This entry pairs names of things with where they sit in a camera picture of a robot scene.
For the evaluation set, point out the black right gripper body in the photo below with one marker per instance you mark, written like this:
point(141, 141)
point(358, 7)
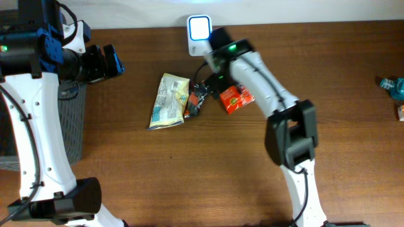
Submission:
point(211, 83)

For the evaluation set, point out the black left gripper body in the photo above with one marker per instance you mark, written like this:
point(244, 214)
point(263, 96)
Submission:
point(95, 62)

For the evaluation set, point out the black silver snack packet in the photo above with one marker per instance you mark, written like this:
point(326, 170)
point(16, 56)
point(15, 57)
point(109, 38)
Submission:
point(197, 94)

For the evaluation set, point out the orange snack bag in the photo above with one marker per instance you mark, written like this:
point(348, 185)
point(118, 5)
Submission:
point(236, 97)

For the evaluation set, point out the yellow white wipes pack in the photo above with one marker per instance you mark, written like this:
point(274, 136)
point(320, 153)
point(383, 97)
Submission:
point(170, 103)

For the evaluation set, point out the blue mouthwash bottle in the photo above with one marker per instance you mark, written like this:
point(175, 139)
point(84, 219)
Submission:
point(394, 87)

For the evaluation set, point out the orange tissue pack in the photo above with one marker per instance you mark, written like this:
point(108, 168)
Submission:
point(400, 112)

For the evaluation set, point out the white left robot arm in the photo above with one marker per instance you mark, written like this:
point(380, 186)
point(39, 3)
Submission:
point(49, 189)

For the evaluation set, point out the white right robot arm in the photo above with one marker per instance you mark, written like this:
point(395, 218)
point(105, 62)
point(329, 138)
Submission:
point(291, 131)

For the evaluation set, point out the white barcode scanner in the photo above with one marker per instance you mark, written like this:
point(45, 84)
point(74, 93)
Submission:
point(199, 28)

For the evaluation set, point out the dark grey plastic basket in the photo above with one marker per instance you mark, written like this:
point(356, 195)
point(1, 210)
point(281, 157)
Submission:
point(71, 126)

